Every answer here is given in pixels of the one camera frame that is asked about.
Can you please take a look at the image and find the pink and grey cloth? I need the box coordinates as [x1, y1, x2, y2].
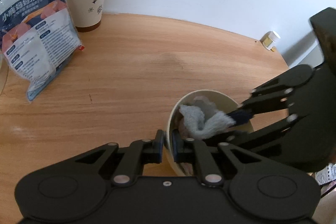
[178, 96, 236, 140]

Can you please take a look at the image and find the pale green ceramic bowl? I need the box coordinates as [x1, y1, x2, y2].
[165, 90, 254, 176]

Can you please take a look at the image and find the small white capped bottle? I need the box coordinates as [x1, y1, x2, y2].
[261, 31, 281, 51]

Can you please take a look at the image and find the blue white snack pouch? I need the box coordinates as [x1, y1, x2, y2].
[1, 0, 84, 101]

